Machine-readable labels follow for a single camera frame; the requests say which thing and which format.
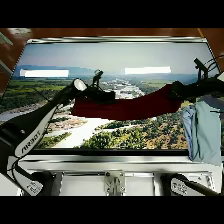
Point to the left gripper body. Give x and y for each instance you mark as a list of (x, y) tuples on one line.
[(100, 96)]

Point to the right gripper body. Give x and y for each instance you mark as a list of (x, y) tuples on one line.
[(180, 90)]

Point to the dark red shirt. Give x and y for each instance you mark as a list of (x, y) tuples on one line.
[(133, 106)]

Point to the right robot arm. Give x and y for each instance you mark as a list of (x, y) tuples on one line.
[(208, 87)]

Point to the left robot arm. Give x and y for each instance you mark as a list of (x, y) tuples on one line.
[(35, 128)]

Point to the light blue garment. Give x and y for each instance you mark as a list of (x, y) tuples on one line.
[(189, 130)]

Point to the pale grey-green garment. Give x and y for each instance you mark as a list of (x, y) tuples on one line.
[(208, 133)]

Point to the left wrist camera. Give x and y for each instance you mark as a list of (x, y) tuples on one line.
[(97, 77)]

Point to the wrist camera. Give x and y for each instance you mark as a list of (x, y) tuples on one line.
[(97, 77), (200, 66)]

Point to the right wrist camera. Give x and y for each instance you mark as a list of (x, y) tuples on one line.
[(200, 66)]

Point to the silver frame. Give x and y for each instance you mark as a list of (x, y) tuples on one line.
[(100, 166)]

